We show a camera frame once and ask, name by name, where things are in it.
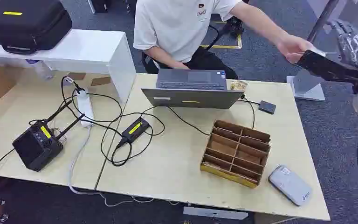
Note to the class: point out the person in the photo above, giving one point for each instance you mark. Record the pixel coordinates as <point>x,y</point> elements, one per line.
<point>176,28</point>

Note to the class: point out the grey white pouch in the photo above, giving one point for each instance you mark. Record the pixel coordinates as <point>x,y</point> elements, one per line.
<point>290,185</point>

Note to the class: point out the black power adapter yellow label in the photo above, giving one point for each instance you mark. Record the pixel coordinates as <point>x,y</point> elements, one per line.
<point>135,130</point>

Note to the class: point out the white power strip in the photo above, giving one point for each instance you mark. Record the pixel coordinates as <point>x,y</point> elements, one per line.
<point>85,108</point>

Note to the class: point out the black router with antennas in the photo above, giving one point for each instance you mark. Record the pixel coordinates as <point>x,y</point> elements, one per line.
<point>35,150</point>

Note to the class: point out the small black hub box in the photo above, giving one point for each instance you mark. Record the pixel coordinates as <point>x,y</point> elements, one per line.
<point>267,107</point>

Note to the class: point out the black storage box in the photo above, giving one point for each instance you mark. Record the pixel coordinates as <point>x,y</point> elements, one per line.
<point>100,5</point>

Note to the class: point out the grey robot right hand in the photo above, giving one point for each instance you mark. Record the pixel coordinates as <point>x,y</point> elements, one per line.
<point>356,46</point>

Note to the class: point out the person's right hand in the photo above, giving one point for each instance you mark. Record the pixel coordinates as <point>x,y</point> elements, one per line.
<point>180,65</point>

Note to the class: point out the grey laptop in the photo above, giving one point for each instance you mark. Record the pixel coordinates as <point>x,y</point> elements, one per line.
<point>191,97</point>

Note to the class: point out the person's left hand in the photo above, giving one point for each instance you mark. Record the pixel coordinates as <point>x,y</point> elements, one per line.
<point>293,48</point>

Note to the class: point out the white bracket under desk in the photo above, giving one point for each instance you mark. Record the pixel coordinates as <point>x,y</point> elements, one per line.
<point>216,213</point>

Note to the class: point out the wooden card sorting box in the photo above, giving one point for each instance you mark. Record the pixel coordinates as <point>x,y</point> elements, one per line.
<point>234,154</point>

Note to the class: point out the chrome stanchion pole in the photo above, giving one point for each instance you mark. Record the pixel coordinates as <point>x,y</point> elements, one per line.
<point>324,18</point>

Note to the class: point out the small white plug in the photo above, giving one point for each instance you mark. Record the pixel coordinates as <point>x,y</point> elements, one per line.
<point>68,80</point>

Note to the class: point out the brown tape patch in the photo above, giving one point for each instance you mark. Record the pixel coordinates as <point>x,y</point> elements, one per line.
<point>101,81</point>
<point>77,76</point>

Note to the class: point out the white desk shelf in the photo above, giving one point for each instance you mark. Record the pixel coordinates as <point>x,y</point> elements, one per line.
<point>83,46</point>

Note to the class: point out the black office chair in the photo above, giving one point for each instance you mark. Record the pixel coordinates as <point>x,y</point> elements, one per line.
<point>222,31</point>

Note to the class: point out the black tripod stand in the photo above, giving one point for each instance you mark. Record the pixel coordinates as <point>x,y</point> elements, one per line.
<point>236,26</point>

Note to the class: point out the clear plastic water bottle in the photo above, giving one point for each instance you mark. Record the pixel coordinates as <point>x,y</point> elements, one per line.
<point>41,70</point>

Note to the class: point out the black case with yellow label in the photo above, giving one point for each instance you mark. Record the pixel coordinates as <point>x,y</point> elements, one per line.
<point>27,28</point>

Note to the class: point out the white kiosk stand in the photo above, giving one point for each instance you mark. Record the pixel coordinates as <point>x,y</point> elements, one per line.
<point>305,89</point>

